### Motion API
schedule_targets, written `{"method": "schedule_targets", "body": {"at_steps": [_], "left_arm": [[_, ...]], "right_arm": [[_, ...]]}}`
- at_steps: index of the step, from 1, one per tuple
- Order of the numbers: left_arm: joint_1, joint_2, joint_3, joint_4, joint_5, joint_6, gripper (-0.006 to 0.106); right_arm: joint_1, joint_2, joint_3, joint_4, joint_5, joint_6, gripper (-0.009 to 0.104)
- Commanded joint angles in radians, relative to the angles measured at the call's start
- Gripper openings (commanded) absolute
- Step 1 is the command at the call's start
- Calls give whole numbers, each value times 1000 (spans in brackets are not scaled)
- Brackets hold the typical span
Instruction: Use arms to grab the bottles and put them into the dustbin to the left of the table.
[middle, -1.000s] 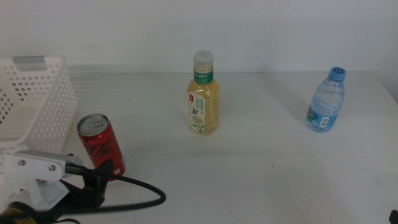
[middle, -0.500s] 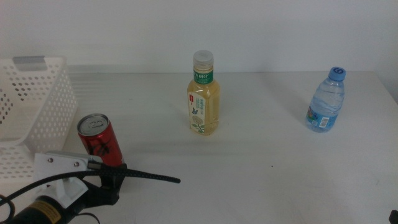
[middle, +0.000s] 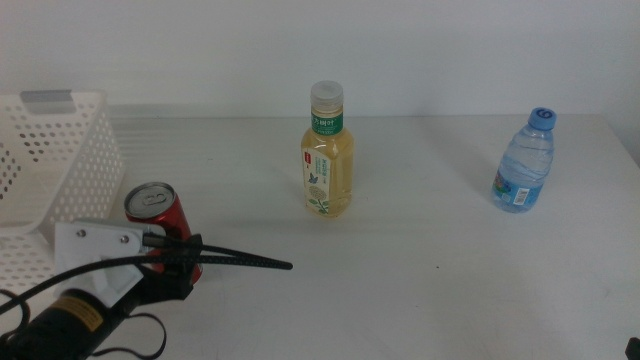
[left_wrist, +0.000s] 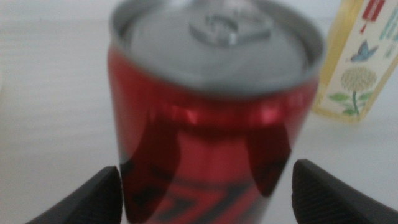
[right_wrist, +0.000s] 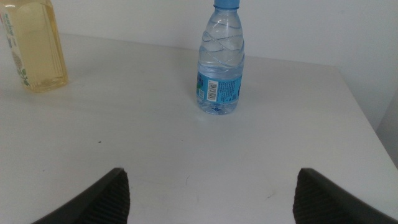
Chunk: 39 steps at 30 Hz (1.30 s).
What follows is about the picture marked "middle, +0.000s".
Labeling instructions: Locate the thin black cable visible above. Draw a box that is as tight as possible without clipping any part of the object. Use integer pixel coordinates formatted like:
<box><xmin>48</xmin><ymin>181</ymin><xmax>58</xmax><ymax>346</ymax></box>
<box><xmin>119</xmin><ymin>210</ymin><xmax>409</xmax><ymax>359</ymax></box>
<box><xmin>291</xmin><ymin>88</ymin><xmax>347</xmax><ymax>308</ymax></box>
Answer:
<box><xmin>0</xmin><ymin>288</ymin><xmax>168</xmax><ymax>360</ymax></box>

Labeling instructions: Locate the yellow tea bottle green label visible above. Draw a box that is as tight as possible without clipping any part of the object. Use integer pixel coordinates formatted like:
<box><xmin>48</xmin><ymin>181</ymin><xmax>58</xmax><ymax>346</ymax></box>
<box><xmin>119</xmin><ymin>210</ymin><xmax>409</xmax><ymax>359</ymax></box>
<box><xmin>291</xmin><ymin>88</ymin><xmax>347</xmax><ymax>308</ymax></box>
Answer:
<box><xmin>300</xmin><ymin>80</ymin><xmax>355</xmax><ymax>218</ymax></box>

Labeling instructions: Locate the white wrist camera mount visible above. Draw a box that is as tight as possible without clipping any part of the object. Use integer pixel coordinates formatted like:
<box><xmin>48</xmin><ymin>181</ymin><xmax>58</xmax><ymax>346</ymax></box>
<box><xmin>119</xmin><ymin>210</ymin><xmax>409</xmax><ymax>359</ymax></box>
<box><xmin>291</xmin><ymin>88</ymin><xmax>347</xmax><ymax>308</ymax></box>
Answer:
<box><xmin>53</xmin><ymin>221</ymin><xmax>168</xmax><ymax>309</ymax></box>

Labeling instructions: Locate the red cola can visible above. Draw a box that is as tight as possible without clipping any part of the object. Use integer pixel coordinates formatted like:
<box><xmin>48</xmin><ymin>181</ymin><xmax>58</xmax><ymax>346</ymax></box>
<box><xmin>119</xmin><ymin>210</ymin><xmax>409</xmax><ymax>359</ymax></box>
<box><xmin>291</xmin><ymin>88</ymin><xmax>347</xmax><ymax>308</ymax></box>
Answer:
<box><xmin>123</xmin><ymin>181</ymin><xmax>204</xmax><ymax>284</ymax></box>

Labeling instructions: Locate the white perforated plastic basket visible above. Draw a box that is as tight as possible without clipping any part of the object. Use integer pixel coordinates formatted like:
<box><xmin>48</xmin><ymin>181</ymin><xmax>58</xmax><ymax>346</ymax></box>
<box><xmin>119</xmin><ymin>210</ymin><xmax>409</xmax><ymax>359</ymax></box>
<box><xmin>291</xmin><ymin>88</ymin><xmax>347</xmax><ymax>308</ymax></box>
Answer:
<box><xmin>0</xmin><ymin>89</ymin><xmax>126</xmax><ymax>296</ymax></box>

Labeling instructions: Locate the thick black braided cable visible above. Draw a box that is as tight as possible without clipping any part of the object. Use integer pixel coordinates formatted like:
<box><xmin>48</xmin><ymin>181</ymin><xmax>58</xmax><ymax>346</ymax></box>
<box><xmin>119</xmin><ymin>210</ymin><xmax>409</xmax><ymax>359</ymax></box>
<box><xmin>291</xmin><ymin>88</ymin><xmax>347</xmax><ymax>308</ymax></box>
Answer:
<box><xmin>0</xmin><ymin>232</ymin><xmax>294</xmax><ymax>317</ymax></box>

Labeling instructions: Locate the small water bottle blue cap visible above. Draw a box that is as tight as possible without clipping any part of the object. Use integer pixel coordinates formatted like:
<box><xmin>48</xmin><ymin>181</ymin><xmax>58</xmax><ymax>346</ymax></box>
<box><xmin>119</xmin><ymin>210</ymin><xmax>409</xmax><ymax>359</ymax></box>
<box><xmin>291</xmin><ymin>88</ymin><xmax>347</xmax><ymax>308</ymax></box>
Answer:
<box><xmin>491</xmin><ymin>106</ymin><xmax>557</xmax><ymax>214</ymax></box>

